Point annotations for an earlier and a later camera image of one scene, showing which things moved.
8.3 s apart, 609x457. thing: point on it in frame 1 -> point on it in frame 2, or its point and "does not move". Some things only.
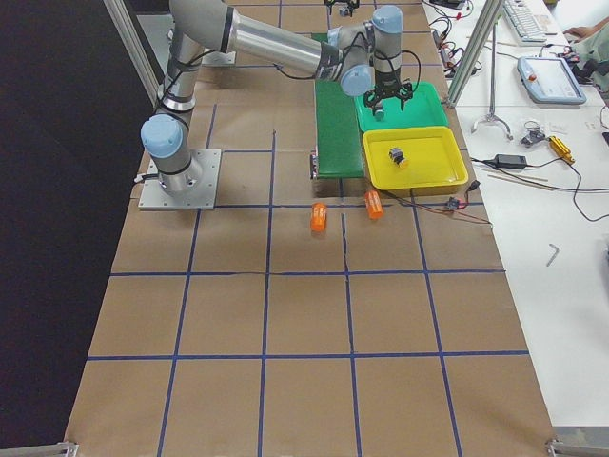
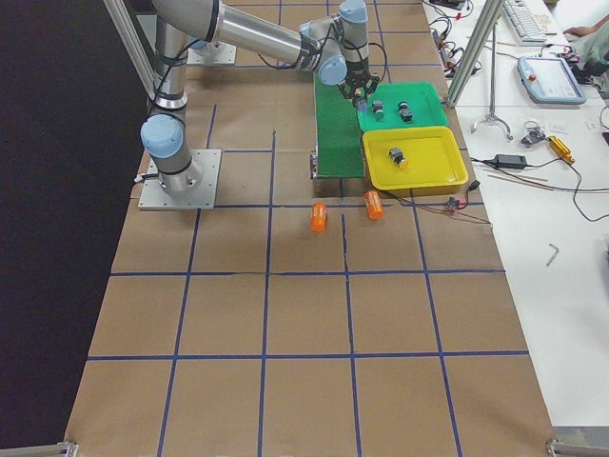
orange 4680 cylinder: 374,203 does not move
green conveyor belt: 339,149 does not move
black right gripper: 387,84 -> 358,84
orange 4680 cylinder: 319,216 does not move
